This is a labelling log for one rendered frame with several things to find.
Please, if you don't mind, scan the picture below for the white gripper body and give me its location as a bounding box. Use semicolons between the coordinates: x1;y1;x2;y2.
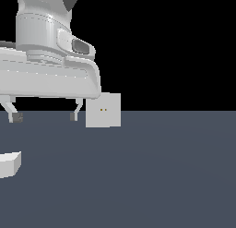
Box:
0;47;102;100

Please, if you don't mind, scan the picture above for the white charger block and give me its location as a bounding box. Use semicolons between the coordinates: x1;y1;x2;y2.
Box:
0;150;22;179

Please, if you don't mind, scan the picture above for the white wall socket block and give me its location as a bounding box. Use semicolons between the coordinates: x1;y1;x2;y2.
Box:
85;92;122;128

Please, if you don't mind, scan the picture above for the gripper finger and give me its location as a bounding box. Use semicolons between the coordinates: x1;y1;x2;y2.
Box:
0;95;24;124
69;97;84;122

